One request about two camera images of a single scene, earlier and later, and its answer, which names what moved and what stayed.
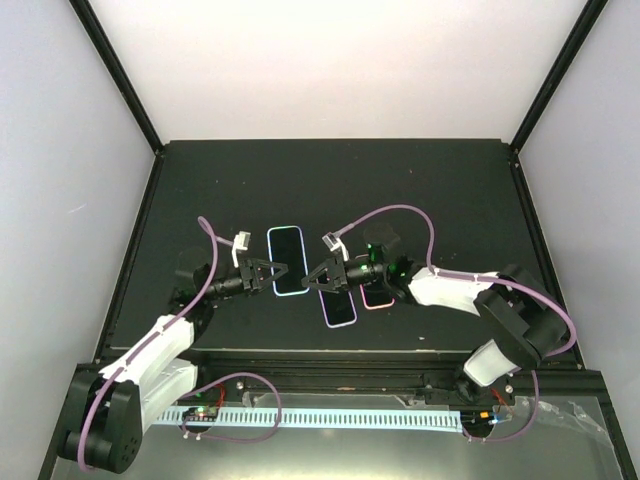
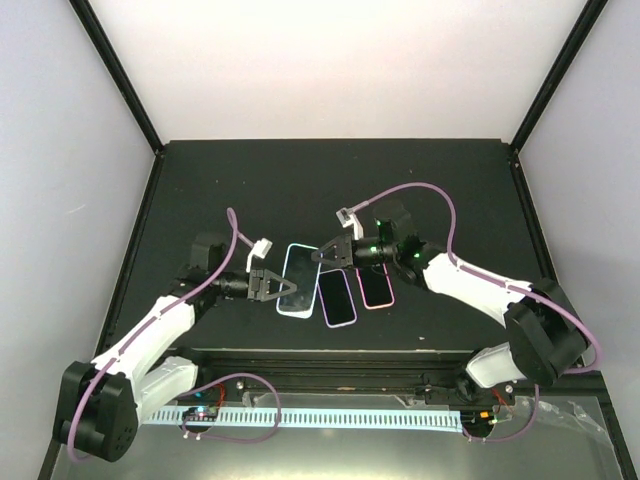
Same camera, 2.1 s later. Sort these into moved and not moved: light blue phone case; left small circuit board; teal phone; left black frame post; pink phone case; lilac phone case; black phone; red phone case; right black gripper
Moved: light blue phone case; right black gripper; teal phone
Not moved: left small circuit board; black phone; pink phone case; lilac phone case; left black frame post; red phone case
